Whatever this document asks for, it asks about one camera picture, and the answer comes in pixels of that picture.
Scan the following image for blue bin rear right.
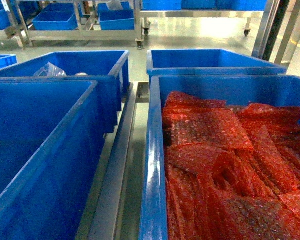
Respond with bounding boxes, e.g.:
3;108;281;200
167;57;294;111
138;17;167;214
146;49;288;80

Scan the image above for blue bin rear left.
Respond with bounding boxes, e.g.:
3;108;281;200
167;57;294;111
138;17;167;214
0;50;130;133

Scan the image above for blue bin with red bags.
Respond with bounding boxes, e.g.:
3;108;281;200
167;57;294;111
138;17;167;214
139;75;300;240

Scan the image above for steel shelf rack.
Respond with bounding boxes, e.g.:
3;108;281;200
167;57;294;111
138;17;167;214
77;0;300;240

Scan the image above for blue bin front left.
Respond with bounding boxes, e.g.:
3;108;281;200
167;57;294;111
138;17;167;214
0;81;105;240

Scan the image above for blue bin on floor rack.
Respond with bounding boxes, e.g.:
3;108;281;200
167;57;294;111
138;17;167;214
32;11;78;31

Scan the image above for blue bin far left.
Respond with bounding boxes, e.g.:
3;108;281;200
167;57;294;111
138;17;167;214
0;54;18;69

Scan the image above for red bubble wrap bags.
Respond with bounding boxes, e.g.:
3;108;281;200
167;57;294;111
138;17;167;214
162;91;300;240

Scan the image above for clear plastic bag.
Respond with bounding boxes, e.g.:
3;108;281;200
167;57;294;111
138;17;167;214
33;62;67;77

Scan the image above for rear steel cart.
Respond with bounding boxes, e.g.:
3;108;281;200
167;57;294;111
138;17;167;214
0;0;144;50

